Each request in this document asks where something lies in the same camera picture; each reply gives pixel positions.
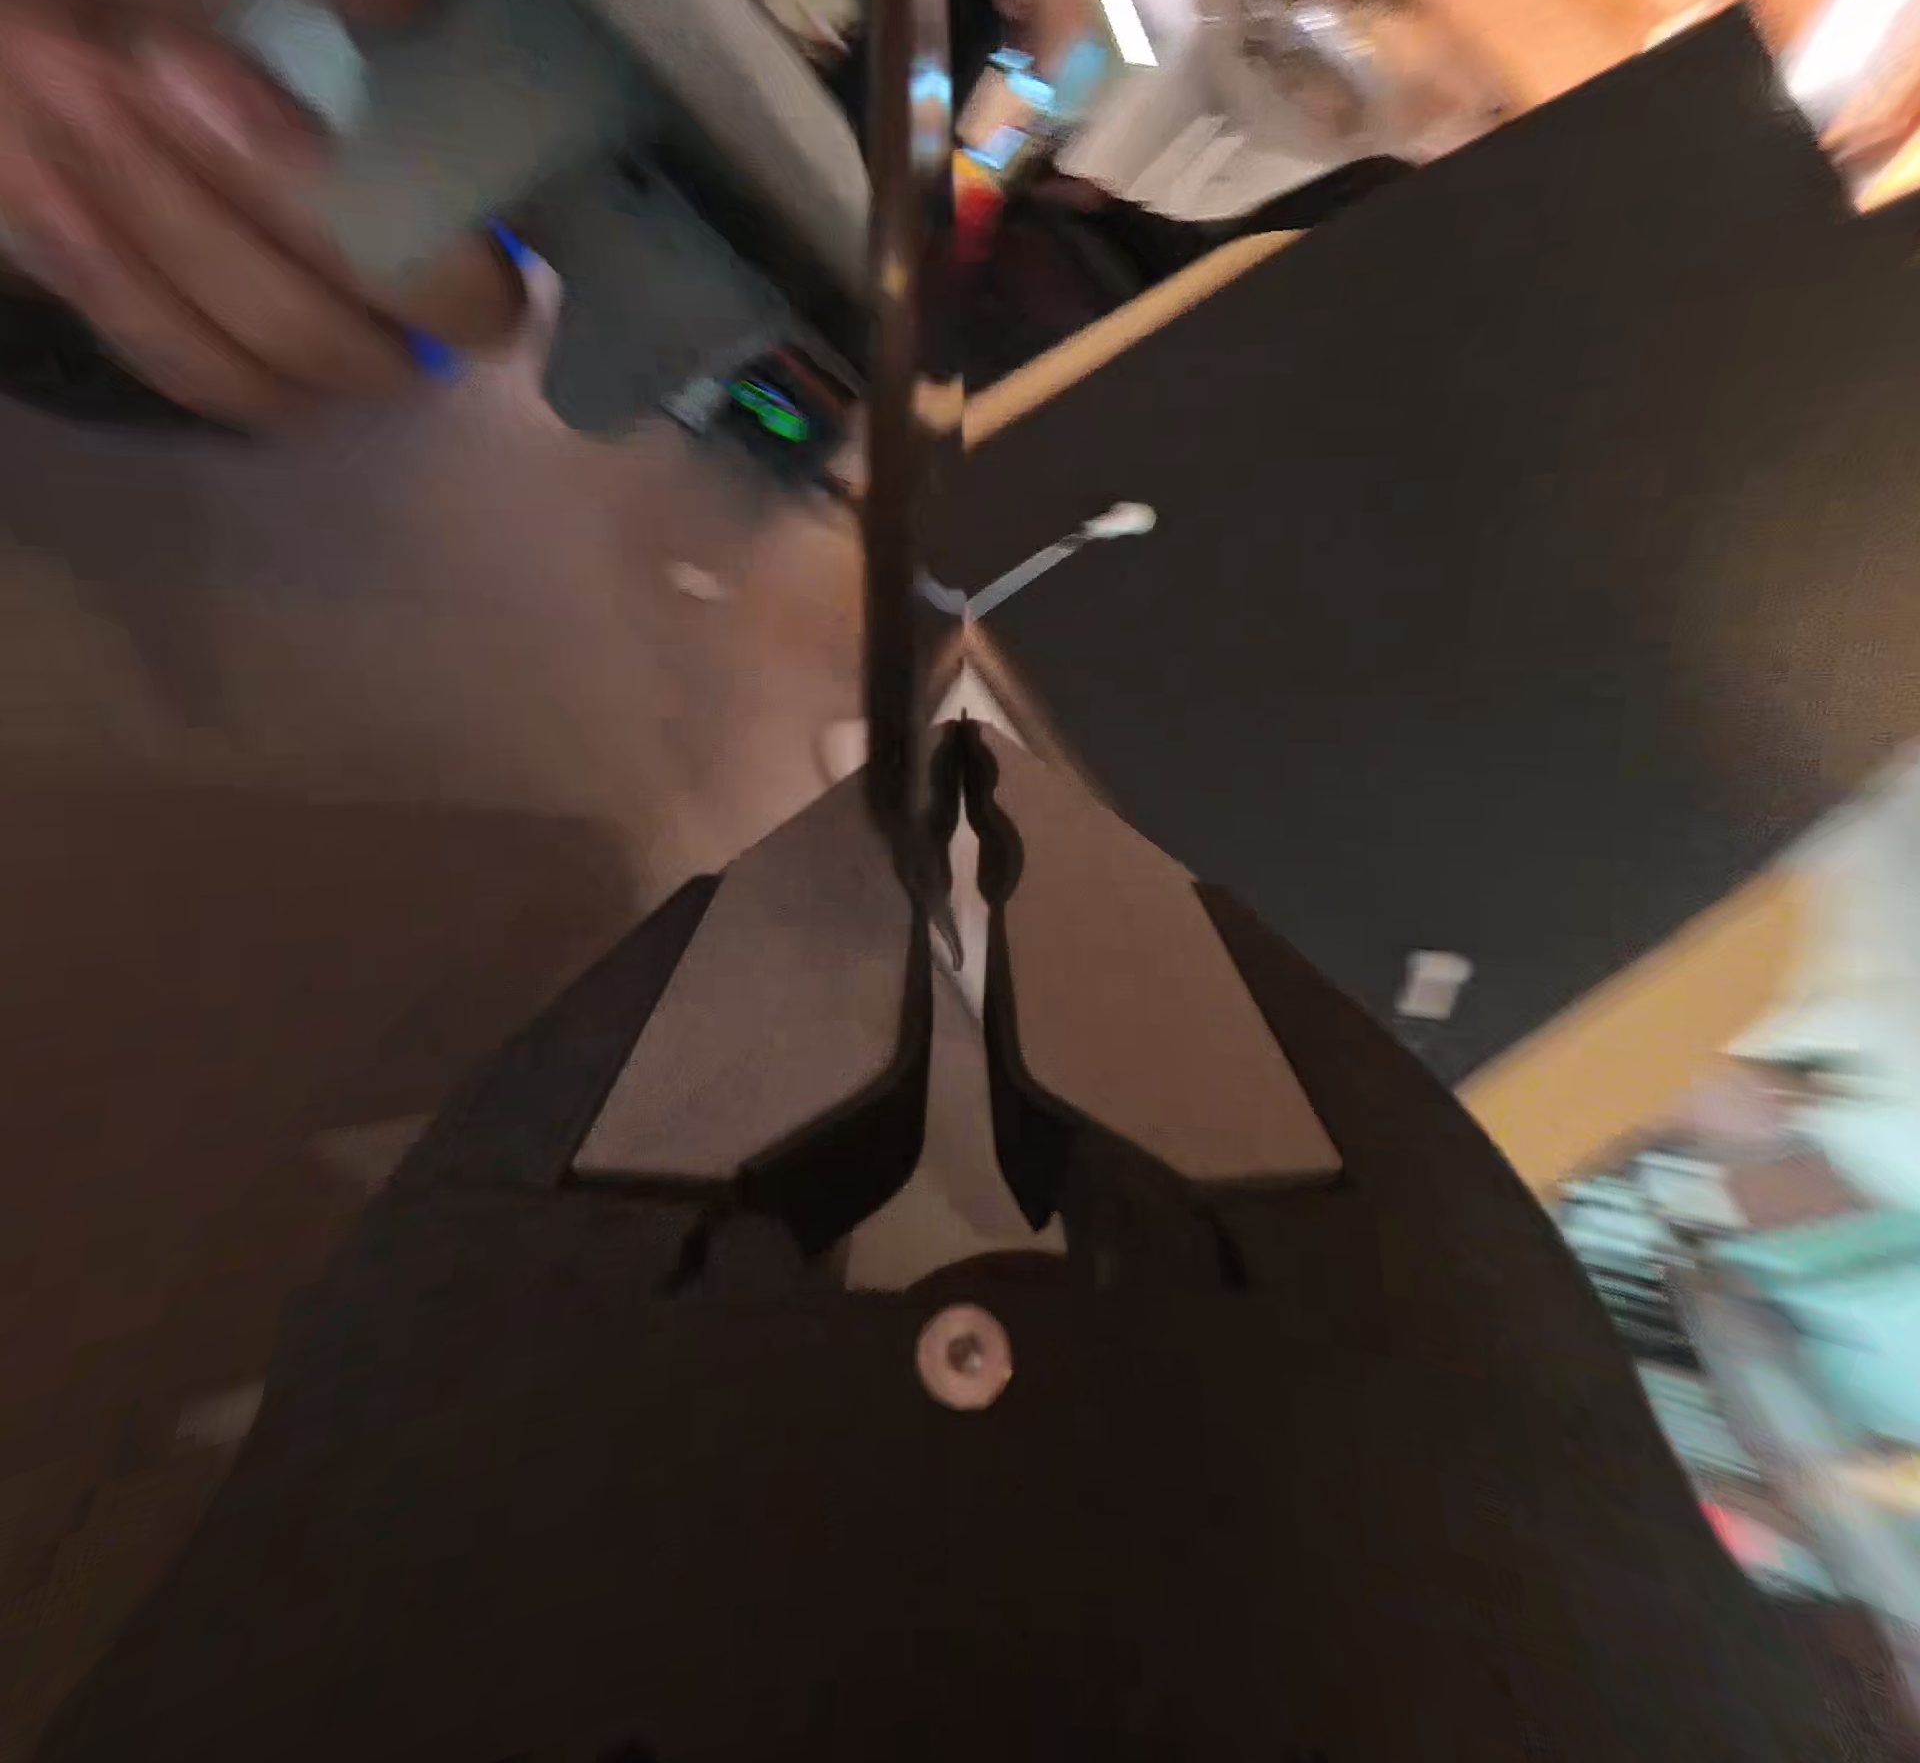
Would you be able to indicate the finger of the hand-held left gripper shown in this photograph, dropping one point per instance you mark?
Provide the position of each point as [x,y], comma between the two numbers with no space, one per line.
[705,52]

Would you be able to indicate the person's left hand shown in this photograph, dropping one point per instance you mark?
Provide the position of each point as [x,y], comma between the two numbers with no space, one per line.
[90,144]

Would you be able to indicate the black battery charger case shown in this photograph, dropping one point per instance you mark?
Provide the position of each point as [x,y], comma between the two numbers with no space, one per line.
[659,294]

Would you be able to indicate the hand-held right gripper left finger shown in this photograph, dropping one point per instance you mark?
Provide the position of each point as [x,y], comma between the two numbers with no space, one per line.
[750,1027]

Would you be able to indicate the black wooden book stand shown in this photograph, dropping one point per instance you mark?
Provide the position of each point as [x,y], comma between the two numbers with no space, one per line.
[1424,443]

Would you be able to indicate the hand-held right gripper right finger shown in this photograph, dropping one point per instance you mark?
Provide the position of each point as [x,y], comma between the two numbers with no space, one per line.
[1156,1027]

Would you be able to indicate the small white plastic piece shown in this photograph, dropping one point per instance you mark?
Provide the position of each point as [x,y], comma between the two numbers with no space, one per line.
[695,580]

